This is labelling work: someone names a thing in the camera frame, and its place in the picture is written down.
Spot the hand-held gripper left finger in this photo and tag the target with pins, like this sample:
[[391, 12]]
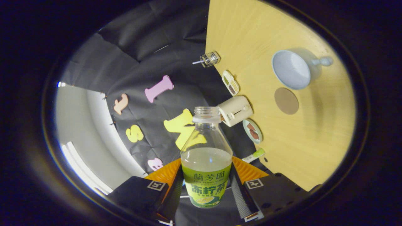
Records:
[[171, 201]]

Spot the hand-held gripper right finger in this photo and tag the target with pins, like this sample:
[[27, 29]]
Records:
[[243, 197]]

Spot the clear juice bottle green label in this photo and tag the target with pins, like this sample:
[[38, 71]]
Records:
[[205, 185]]

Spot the round brown coaster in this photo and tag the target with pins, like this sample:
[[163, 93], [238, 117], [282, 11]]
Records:
[[286, 101]]

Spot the slim white green bottle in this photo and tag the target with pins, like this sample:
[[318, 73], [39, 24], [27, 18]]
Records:
[[252, 155]]

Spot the brown food piece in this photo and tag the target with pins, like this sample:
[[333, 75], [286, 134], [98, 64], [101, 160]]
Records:
[[255, 134], [251, 126]]

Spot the pale green plate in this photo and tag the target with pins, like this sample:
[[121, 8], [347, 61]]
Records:
[[248, 133]]

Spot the cream toaster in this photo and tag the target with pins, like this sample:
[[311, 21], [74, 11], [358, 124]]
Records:
[[235, 110]]

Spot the wooden table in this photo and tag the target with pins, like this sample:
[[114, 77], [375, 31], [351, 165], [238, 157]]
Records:
[[314, 141]]

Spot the large ceiling light panel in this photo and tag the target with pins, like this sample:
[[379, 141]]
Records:
[[78, 168]]

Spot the white divided snack tray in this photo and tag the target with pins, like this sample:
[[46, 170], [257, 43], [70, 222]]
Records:
[[230, 83]]

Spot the black backdrop cloth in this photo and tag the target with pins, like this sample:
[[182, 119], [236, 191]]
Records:
[[176, 62]]

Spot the white straw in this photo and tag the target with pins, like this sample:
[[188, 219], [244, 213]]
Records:
[[197, 62]]

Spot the small ceiling light panel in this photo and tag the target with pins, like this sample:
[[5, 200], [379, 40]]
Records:
[[61, 84]]

